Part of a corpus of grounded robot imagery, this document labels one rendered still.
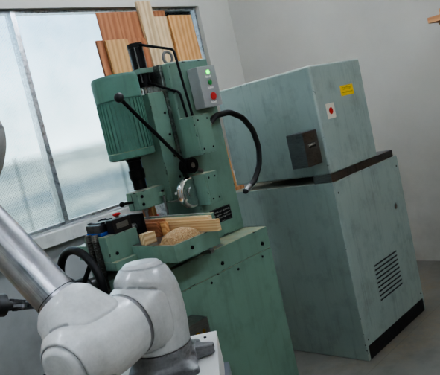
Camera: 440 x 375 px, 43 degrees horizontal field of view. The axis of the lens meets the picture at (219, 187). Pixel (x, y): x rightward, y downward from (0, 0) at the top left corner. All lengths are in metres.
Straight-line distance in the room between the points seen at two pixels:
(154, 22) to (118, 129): 2.04
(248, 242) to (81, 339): 1.17
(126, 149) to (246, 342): 0.87
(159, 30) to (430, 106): 1.89
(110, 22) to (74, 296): 2.80
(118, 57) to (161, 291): 2.55
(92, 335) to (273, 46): 3.57
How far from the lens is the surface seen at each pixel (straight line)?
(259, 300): 2.29
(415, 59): 3.94
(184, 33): 4.18
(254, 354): 2.30
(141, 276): 1.34
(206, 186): 2.12
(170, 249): 1.86
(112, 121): 2.08
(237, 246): 2.19
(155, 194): 2.16
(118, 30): 3.88
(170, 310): 1.37
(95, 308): 1.25
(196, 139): 2.13
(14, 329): 3.38
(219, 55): 4.56
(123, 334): 1.25
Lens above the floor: 1.26
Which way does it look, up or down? 7 degrees down
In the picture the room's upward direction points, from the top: 13 degrees counter-clockwise
